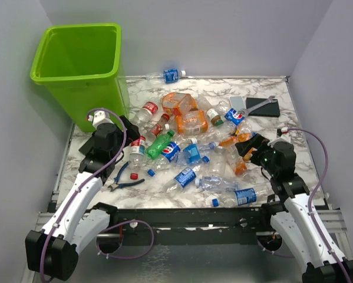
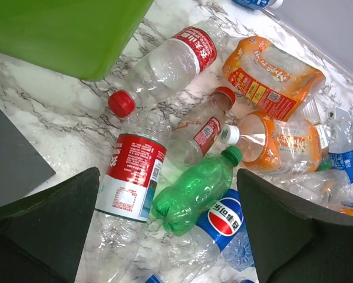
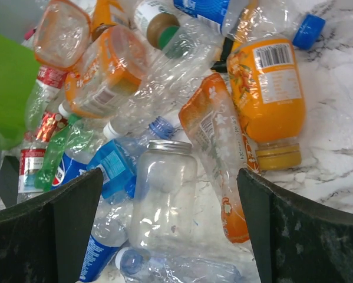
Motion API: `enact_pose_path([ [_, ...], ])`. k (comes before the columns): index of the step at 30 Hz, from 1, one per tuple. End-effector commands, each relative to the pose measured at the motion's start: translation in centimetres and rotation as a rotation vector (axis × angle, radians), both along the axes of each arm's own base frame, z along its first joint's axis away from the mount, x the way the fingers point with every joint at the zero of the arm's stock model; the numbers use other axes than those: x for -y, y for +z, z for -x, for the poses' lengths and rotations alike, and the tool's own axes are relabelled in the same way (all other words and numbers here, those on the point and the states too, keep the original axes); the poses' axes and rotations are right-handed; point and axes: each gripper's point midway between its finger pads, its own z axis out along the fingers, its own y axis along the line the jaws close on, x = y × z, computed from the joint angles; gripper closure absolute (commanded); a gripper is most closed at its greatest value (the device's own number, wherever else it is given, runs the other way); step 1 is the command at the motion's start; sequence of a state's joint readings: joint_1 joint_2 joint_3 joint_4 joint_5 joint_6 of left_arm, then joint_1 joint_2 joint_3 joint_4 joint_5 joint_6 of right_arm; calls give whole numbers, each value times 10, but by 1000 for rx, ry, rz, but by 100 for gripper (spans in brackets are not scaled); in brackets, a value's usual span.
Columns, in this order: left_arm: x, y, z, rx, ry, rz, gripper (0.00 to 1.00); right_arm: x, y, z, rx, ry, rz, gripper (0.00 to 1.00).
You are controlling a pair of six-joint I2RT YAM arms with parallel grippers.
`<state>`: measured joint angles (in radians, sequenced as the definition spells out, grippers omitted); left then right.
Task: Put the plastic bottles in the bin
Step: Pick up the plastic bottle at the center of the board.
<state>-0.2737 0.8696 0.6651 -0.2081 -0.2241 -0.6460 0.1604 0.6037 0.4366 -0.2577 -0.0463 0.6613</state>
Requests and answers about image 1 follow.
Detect blue label bottle by wall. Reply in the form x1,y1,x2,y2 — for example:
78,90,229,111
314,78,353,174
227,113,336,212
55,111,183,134
146,69,186,84

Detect blue bottle cap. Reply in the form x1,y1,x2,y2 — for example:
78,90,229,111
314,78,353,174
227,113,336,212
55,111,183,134
147,169,155,177

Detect clear crushed water bottle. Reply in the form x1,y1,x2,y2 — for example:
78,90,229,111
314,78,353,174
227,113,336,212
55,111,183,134
194,176,240,192

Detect blue label bottle front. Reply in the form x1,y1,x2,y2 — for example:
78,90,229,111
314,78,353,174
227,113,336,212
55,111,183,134
212,188,268,208

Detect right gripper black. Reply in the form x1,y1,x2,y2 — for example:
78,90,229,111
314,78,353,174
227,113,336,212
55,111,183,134
236,133,278,176

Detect brown tea bottle green cap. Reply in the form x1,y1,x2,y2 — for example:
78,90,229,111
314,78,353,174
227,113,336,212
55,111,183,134
196,97,223,126

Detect silver wrench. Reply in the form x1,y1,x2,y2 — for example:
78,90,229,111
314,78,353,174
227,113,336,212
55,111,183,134
238,96,278,117

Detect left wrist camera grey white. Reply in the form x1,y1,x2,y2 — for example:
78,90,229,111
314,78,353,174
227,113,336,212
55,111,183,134
87,110,113,129

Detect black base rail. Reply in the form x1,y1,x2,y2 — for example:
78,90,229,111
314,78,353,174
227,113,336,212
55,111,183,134
87,202,275,253

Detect orange juice bottle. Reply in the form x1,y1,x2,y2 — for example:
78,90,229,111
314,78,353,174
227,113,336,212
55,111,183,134
219,130,253,176

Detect red bottle cap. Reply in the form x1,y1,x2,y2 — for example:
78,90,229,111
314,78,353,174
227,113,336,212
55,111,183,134
130,173,138,180

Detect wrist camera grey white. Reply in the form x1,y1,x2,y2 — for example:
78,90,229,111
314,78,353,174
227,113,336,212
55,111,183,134
87,110,113,129
268,127,291,147

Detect clear plain bottle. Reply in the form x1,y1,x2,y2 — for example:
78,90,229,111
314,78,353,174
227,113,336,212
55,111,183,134
207,146,227,176

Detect pepsi bottle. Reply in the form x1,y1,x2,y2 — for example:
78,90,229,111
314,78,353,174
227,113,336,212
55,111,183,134
151,141,190,172
217,100,252,134

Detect blue handled pliers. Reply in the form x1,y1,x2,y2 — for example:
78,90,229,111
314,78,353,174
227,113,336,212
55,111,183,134
108,162,145,192

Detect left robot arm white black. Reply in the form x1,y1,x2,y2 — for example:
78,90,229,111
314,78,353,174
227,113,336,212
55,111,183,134
25,108,140,282

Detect small red label bottle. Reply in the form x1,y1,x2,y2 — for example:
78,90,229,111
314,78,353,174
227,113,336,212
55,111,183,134
146,114,170,142

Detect blue label water bottle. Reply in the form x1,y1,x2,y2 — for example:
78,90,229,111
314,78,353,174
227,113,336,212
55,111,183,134
164,164,202,193

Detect black foam block right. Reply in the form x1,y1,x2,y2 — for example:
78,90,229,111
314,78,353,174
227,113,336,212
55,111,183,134
246,98,281,117

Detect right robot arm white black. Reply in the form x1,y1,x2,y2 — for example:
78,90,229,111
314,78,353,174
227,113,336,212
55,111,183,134
235,134,353,282

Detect blue label crushed bottle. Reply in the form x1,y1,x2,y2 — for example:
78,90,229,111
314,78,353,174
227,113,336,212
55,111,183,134
183,137,217,164

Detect green plastic bin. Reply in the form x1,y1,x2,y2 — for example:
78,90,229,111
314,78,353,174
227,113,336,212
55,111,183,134
29,22,130,132

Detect green plastic bottle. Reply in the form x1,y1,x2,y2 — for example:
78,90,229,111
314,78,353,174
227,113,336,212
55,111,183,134
146,130,174,160

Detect red white label bottle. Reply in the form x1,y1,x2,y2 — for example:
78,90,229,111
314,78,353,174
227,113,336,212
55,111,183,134
129,136,146,174

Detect grey rectangular plate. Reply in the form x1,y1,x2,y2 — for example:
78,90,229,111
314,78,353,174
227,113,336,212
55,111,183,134
229,96,246,111

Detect red label clear bottle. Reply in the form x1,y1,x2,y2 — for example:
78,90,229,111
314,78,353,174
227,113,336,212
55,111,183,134
132,101,159,124

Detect crushed orange label bottle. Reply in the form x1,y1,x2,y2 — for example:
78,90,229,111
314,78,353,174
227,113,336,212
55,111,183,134
175,110,209,136
161,92,198,116

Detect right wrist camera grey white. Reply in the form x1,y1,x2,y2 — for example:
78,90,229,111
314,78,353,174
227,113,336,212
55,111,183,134
268,127,291,147

